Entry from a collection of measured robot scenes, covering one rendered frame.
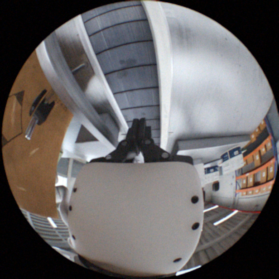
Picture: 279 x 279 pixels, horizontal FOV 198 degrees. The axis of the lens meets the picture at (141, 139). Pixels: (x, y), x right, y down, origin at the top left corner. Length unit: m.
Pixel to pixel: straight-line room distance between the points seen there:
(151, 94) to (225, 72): 0.20
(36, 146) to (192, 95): 0.33
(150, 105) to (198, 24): 0.22
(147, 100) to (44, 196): 0.26
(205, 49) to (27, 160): 0.35
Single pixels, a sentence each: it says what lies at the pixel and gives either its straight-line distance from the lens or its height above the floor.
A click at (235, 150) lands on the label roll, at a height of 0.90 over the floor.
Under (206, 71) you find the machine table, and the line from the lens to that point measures 0.22.
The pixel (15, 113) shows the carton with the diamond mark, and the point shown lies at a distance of 0.20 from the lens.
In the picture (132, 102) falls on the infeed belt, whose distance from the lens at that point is 0.16.
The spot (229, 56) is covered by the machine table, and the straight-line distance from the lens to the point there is 0.26.
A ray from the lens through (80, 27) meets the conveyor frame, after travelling 0.16.
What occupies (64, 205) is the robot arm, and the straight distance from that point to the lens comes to 0.63.
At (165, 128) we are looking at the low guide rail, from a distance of 0.16.
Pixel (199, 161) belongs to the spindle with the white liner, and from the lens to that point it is 0.58.
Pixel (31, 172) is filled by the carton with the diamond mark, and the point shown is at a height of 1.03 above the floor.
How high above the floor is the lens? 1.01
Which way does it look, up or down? 28 degrees down
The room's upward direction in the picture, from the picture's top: 179 degrees counter-clockwise
